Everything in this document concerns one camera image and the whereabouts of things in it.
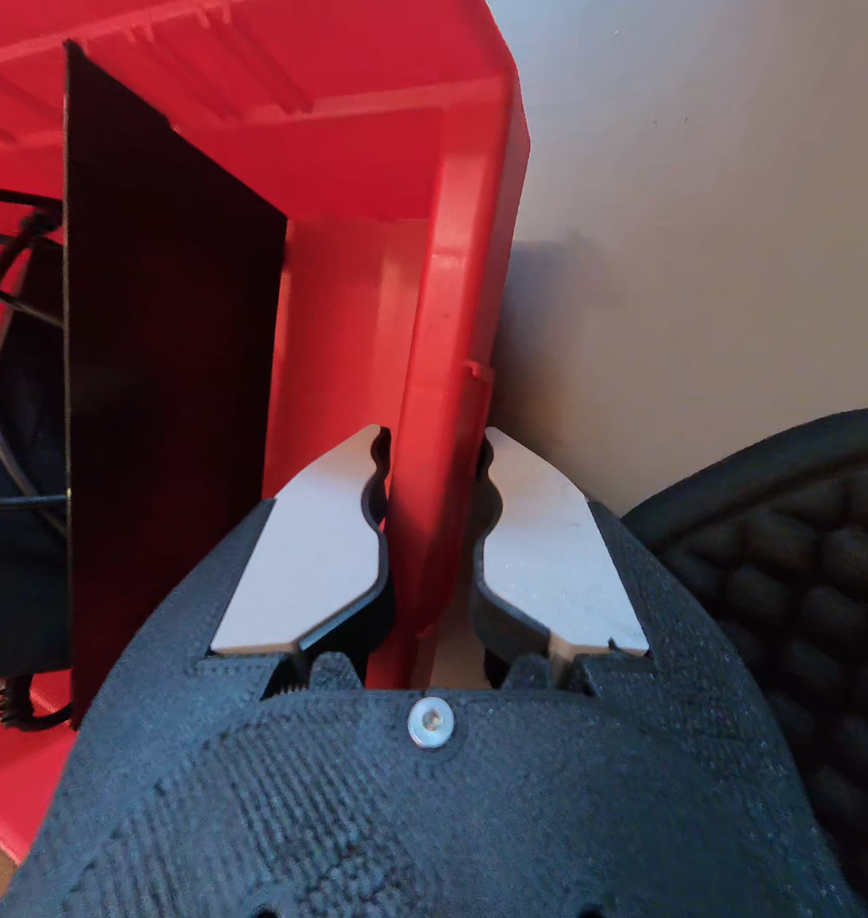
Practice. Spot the red plastic bin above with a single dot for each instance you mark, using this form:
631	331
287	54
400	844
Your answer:
376	179

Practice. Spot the black seat cushion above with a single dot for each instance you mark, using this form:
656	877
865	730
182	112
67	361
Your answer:
799	574

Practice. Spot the black divider panel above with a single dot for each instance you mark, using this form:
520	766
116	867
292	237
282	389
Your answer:
175	430

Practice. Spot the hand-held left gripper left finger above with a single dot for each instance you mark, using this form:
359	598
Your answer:
312	559

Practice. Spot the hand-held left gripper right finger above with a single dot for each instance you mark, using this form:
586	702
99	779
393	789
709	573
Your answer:
556	566

